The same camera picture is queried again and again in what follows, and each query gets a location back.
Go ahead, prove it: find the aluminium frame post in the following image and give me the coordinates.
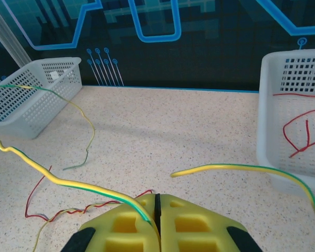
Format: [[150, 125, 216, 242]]
[[0, 0, 32, 69]]

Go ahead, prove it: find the white perforated plastic basket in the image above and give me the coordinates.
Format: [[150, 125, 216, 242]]
[[256, 48, 315, 200], [0, 57, 82, 140]]

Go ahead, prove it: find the red cable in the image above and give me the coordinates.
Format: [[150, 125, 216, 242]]
[[25, 165, 154, 223], [272, 92, 315, 159]]

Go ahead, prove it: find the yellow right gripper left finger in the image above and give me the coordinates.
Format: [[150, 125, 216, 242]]
[[77, 193, 161, 252]]

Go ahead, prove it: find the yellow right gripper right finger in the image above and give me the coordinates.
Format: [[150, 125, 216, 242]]
[[160, 193, 244, 252]]

